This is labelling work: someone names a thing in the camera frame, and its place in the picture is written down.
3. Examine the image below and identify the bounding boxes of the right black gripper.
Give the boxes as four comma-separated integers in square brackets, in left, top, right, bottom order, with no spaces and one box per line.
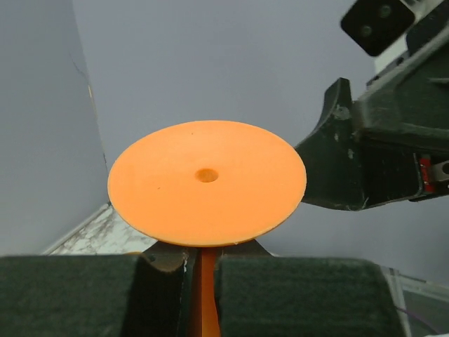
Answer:
[295,24,448,211]

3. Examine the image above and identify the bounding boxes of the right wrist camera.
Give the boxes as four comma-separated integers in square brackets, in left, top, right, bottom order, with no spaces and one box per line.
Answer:
[340,1,448,84]

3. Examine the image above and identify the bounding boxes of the orange plastic wine glass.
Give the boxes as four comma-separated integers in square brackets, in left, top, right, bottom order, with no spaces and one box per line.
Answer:
[107,121,307,336]

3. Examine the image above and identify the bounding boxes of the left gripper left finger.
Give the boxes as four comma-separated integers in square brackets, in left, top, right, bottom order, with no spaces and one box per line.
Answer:
[1,242,201,336]

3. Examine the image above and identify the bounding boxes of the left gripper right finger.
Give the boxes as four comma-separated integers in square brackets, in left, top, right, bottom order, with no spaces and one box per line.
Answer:
[214,241,403,336]

